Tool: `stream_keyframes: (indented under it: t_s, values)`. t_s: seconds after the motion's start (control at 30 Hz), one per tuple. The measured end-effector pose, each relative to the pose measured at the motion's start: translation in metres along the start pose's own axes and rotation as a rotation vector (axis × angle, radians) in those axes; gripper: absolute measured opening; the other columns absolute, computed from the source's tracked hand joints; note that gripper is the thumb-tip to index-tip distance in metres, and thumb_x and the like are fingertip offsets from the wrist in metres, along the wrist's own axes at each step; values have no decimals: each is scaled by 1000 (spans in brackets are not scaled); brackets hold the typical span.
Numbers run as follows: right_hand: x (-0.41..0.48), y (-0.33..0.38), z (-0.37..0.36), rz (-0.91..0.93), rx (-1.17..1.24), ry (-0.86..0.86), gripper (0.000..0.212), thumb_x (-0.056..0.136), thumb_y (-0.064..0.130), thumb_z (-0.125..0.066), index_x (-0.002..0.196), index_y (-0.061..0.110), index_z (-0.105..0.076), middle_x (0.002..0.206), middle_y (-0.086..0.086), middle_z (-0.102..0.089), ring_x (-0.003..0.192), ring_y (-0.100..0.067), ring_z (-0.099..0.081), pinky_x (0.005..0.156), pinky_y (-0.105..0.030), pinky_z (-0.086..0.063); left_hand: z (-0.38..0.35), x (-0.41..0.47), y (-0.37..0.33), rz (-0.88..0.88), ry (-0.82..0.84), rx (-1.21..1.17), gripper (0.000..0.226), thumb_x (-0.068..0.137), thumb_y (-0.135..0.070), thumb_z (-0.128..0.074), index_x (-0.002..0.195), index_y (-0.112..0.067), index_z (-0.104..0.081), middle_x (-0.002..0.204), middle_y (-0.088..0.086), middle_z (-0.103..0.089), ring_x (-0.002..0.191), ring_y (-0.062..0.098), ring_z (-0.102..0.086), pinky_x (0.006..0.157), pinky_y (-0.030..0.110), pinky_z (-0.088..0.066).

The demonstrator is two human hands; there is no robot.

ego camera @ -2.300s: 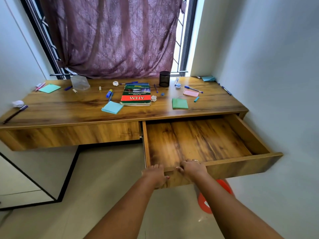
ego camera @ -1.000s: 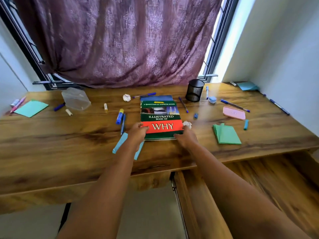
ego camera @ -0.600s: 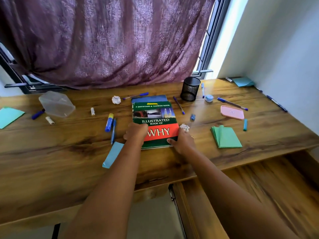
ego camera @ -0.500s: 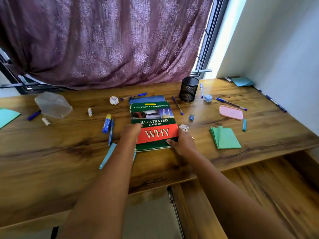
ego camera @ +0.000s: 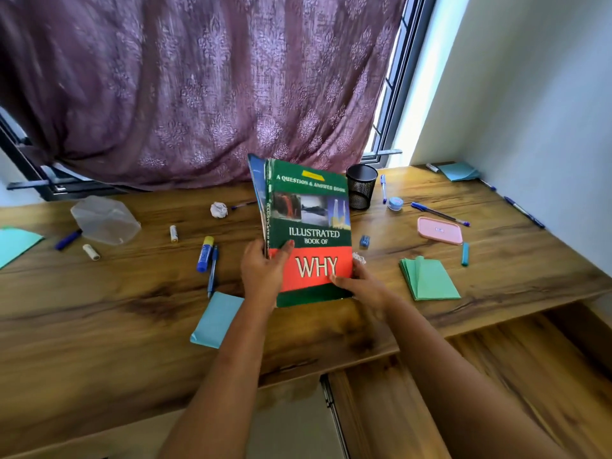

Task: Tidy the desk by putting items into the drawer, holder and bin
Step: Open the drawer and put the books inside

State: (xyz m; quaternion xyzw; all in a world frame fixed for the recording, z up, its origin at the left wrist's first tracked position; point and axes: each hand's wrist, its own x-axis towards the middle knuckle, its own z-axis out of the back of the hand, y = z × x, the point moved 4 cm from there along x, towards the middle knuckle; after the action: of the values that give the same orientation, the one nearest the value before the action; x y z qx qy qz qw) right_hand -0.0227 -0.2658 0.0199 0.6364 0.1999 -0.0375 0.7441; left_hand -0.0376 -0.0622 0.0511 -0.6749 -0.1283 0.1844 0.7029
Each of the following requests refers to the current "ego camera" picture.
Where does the person's right hand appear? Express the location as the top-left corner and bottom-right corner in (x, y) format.
(330, 271), (398, 324)

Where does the person's left hand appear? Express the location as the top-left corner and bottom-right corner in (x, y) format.
(240, 238), (296, 314)

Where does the light blue sticky note pad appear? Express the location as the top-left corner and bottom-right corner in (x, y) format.
(437, 161), (481, 183)
(189, 291), (245, 350)

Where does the blue glue stick yellow cap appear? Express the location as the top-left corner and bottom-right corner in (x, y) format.
(196, 235), (215, 273)

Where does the green sticky note pad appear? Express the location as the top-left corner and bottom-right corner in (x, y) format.
(399, 255), (462, 302)
(0, 227), (45, 271)

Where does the large notebook yellow spine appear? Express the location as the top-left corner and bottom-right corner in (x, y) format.
(247, 153), (270, 244)

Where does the green and red book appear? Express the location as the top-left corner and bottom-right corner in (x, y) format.
(263, 159), (354, 309)

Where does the pink plastic lid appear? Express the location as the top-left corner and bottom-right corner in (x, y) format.
(416, 216), (464, 246)

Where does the black mesh pen holder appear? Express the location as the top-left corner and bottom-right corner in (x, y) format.
(346, 163), (379, 211)

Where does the blue cover notebook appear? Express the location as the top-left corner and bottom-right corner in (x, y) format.
(247, 153), (264, 221)

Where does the clear plastic container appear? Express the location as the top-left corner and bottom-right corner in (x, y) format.
(70, 195), (142, 247)

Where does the wooden desk drawer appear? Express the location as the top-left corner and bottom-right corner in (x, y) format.
(328, 300), (612, 459)

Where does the person's right forearm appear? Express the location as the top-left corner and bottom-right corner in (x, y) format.
(377, 293), (572, 459)

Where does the person's left forearm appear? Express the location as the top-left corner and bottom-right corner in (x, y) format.
(156, 298), (283, 459)

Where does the purple patterned curtain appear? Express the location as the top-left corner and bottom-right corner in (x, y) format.
(0, 0), (407, 192)

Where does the black drawer slide rail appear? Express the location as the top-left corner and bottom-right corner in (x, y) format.
(319, 374), (353, 459)

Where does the black window frame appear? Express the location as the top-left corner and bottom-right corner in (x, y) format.
(0, 0), (439, 202)

